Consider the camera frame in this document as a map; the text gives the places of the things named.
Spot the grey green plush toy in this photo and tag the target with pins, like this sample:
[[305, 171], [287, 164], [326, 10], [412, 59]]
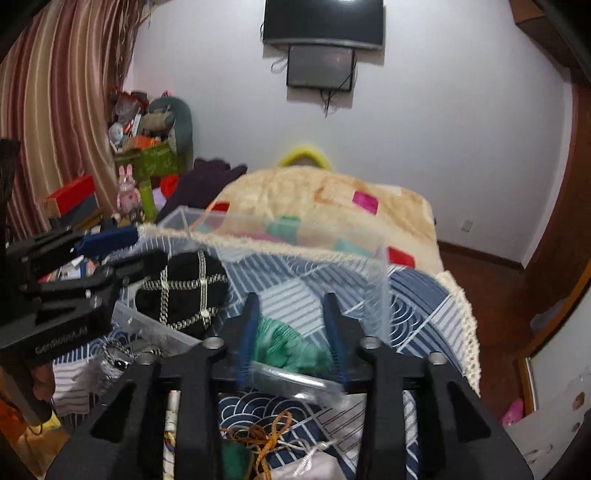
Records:
[[171, 117]]

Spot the beige fleece blanket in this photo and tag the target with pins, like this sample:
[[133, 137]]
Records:
[[399, 218]]

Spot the pink rabbit toy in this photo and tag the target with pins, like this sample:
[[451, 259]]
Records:
[[128, 200]]

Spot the green knitted item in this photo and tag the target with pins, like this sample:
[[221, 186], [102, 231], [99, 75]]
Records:
[[281, 346]]

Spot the wall power socket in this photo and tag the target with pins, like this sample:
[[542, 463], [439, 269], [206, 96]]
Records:
[[466, 225]]

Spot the wooden upper cabinet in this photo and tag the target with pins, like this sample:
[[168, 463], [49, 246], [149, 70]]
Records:
[[534, 23]]

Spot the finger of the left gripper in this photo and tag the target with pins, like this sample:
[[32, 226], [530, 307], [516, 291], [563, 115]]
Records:
[[103, 243], [137, 267]]

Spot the green storage box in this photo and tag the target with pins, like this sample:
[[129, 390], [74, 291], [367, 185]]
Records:
[[157, 161]]

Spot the green bottle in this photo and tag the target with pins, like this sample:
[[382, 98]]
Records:
[[147, 201]]

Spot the dark purple garment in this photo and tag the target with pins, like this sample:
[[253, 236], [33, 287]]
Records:
[[200, 185]]

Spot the yellow plush headband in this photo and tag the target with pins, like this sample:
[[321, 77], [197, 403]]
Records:
[[305, 155]]

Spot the black knit item with chain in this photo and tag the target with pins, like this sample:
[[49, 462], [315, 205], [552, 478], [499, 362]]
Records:
[[187, 295]]

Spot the white drawstring pouch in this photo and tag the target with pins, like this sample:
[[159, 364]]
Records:
[[316, 464]]

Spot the small black wall monitor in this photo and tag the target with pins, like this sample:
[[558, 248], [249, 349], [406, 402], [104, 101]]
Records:
[[321, 67]]

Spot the red box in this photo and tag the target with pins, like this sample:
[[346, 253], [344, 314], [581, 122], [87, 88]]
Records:
[[68, 197]]

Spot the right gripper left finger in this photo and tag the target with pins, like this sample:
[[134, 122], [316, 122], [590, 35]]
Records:
[[239, 335]]

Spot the striped red beige curtain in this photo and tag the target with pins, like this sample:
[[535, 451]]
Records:
[[56, 83]]

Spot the large black wall television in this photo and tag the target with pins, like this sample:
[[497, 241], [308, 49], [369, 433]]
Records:
[[353, 24]]

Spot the clear plastic storage bin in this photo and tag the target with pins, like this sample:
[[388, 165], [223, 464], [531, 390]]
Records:
[[290, 266]]

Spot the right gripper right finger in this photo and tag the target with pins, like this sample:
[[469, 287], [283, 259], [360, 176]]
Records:
[[344, 335]]

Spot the brown wooden door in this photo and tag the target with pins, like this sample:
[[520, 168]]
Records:
[[564, 250]]

